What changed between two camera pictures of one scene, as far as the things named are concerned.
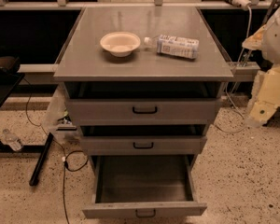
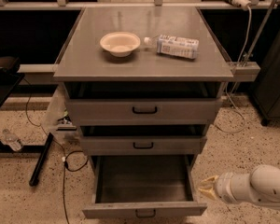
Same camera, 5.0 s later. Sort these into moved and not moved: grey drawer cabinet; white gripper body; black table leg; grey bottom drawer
Moved: white gripper body
Not moved: grey drawer cabinet; black table leg; grey bottom drawer
